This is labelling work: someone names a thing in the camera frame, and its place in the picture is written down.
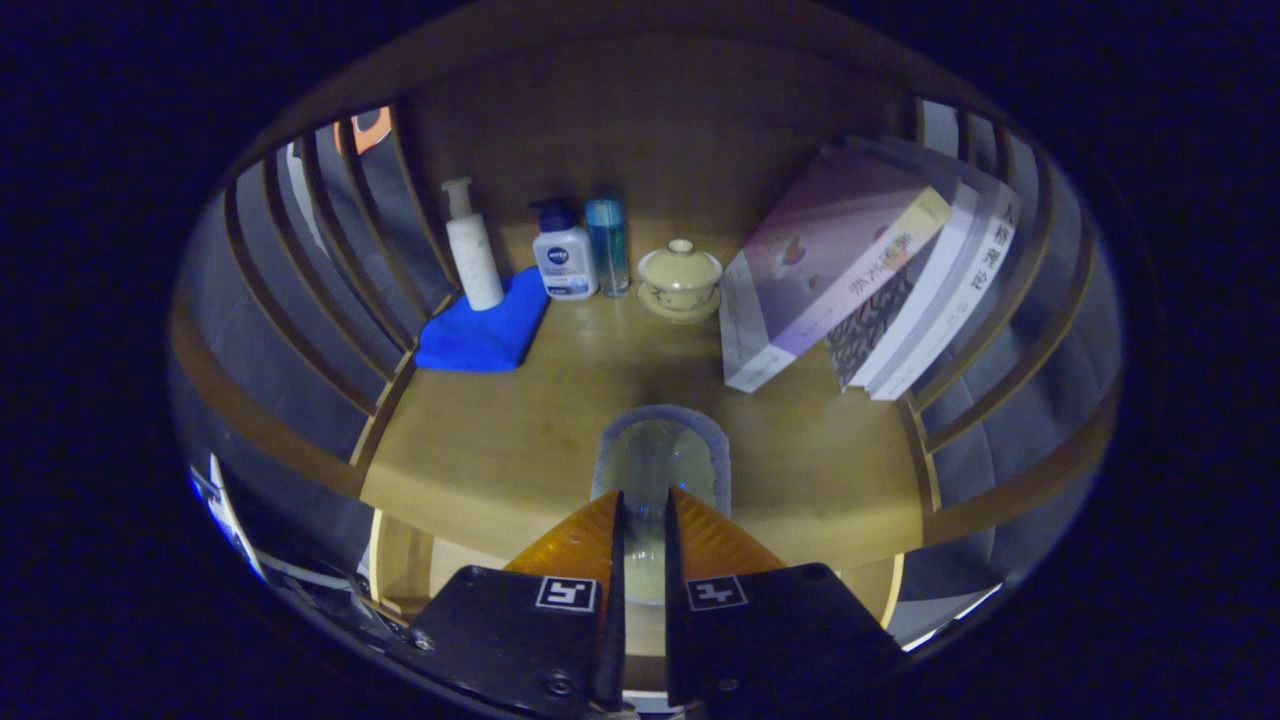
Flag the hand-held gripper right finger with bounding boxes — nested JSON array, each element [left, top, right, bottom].
[[663, 487, 906, 716]]

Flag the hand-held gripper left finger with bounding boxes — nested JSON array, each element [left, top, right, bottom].
[[385, 488, 628, 719]]

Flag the yellow grey sponge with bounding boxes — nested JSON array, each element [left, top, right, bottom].
[[590, 403, 734, 606]]

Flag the wooden countertop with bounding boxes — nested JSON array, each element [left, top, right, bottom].
[[360, 215, 926, 571]]

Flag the wooden cabinet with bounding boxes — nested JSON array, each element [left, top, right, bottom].
[[165, 0, 1126, 601]]

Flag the blue cloth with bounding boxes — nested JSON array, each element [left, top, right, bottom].
[[413, 265, 551, 374]]

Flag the cream lidded tea cup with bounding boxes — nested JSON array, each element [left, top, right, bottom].
[[636, 238, 724, 324]]

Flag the purple book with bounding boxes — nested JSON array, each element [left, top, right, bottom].
[[718, 143, 953, 394]]

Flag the white pump bottle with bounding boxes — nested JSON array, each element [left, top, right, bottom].
[[441, 177, 506, 313]]

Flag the white blue lotion bottle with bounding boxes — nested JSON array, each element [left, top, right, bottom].
[[530, 198, 599, 301]]

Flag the white book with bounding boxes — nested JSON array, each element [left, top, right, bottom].
[[870, 185, 1021, 403], [848, 180, 986, 393]]

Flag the teal bottle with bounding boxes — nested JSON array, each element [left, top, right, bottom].
[[584, 197, 631, 299]]

